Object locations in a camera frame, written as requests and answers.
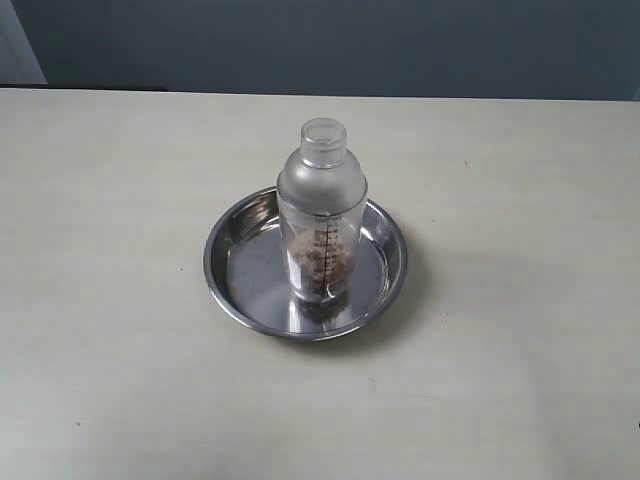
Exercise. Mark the clear plastic shaker bottle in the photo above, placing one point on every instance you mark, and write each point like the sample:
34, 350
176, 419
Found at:
321, 193

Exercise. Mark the round stainless steel tray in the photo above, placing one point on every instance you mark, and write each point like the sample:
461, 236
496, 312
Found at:
244, 268

